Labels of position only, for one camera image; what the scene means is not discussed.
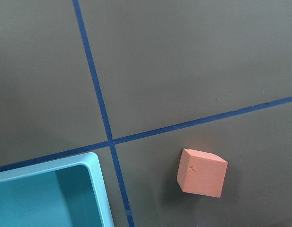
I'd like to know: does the blue tray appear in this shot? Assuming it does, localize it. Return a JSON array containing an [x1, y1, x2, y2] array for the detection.
[[0, 152, 114, 227]]

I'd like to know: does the near orange block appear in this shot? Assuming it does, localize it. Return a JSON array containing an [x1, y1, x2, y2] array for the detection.
[[177, 148, 228, 198]]

